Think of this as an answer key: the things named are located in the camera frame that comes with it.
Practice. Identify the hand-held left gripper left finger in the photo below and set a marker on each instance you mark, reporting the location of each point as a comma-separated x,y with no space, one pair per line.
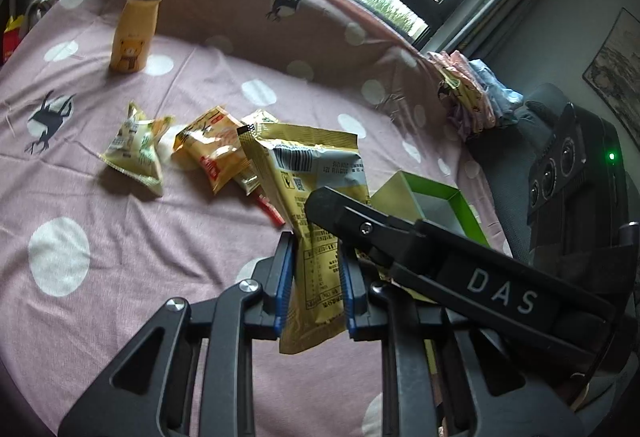
285,287

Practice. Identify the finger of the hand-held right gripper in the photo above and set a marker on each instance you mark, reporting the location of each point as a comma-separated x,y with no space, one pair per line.
350,217

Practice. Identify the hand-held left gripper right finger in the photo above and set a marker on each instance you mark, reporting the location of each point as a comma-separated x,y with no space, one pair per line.
350,297

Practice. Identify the large yellow snack bag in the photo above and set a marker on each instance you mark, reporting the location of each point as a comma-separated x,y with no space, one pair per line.
310,197

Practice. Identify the green cardboard box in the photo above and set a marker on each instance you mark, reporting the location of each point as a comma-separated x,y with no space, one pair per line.
395,197

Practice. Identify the small yellow green snack packet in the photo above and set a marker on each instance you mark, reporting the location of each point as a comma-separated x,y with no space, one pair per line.
135,152

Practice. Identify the flat green yellow snack packet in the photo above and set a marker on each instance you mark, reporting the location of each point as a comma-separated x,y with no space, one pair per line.
260,118

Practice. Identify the orange yellow snack packet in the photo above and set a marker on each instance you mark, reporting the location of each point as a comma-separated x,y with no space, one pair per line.
210,142

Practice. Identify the pile of folded clothes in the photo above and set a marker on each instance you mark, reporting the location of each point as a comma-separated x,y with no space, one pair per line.
465,92

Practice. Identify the yellow bear bottle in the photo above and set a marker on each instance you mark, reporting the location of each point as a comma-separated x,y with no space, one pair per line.
132,32

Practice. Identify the red yellow toy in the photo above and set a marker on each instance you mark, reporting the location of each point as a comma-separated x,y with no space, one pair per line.
12,39

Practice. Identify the framed wall picture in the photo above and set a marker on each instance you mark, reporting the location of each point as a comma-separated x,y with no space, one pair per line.
617,72

